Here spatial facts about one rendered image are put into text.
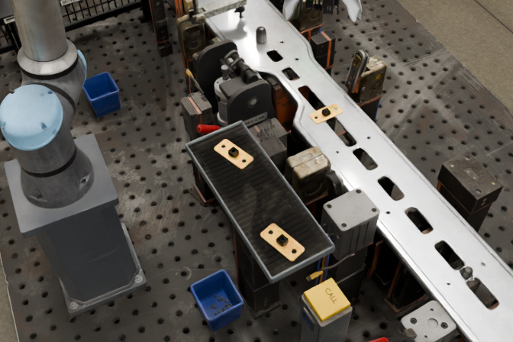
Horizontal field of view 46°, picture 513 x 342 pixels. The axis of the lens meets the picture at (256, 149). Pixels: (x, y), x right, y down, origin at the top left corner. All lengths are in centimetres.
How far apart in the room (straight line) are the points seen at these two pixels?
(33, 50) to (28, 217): 35
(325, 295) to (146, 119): 109
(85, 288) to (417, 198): 83
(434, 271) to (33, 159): 84
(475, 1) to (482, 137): 186
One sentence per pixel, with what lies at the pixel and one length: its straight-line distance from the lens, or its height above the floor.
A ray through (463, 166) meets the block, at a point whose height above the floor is 103.
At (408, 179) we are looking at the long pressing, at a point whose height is 100.
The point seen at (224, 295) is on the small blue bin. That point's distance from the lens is 161.
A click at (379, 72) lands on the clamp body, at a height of 103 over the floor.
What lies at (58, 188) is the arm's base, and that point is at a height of 115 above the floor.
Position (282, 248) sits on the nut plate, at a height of 116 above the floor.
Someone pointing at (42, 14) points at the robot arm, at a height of 146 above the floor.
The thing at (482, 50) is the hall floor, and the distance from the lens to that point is 346.
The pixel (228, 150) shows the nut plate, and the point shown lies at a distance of 127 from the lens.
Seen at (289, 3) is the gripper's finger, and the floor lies 142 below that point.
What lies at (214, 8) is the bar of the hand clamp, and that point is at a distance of 178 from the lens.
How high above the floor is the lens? 214
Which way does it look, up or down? 50 degrees down
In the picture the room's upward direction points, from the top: 2 degrees counter-clockwise
